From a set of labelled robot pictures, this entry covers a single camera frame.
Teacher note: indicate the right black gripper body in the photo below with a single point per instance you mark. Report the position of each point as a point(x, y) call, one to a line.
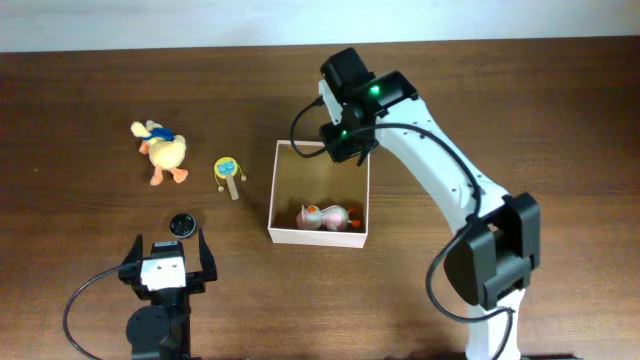
point(345, 139)

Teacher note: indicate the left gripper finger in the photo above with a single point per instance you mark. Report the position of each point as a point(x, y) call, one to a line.
point(135, 254)
point(206, 258)

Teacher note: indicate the white duck pink hat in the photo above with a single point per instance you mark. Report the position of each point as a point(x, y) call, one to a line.
point(334, 218)

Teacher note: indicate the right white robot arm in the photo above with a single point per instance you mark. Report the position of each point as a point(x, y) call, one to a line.
point(496, 236)

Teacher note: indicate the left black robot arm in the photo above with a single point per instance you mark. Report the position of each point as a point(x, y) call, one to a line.
point(160, 330)

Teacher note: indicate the black round puck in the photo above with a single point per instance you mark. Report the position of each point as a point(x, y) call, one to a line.
point(183, 226)

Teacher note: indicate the white cardboard box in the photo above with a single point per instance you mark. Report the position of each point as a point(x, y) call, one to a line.
point(298, 182)

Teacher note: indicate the yellow rattle drum toy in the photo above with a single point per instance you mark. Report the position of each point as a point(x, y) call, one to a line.
point(225, 170)

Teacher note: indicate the yellow plush duck toy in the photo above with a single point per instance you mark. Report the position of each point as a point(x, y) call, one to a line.
point(165, 150)

